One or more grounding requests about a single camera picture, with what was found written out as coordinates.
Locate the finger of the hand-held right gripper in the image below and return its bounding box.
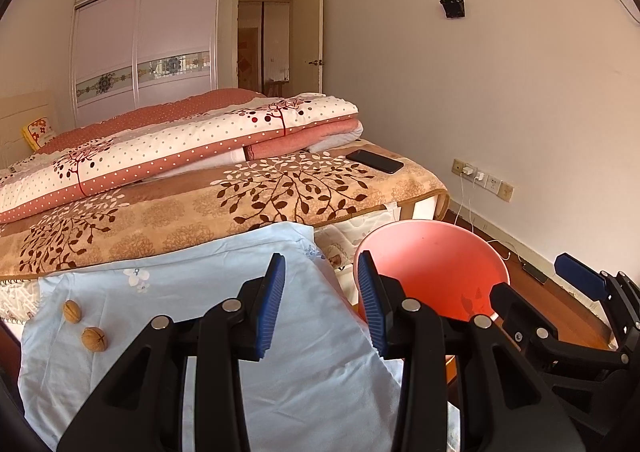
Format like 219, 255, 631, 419
489, 282, 628, 365
554, 252, 640, 348

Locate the white sliding-door wardrobe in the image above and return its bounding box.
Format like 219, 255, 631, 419
70, 0, 331, 128

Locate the pink folded blanket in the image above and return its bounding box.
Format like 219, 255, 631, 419
245, 116, 363, 162

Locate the yellow floral pillow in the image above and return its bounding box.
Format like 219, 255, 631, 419
21, 116, 60, 152

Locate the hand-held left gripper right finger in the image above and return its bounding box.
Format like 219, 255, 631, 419
355, 250, 586, 452

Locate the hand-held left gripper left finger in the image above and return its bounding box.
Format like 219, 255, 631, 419
56, 253, 287, 452

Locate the cream room door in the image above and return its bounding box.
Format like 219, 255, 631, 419
291, 0, 325, 97

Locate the black smartphone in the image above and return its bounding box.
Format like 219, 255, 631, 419
346, 149, 405, 175

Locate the white folded sheet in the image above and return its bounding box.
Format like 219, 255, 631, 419
306, 126, 365, 154

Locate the pink plastic bin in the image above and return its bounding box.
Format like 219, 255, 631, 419
354, 221, 511, 325

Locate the light blue floral cloth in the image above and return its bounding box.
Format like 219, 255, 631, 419
17, 222, 461, 452

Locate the dotted tree-print quilt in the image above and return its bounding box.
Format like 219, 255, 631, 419
0, 88, 360, 224

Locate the wall socket panel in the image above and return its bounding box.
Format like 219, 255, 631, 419
452, 158, 515, 203

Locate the brown leaf-print blanket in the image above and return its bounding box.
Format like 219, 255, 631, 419
0, 137, 449, 283

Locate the cream bed headboard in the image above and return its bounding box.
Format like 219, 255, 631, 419
0, 91, 58, 158

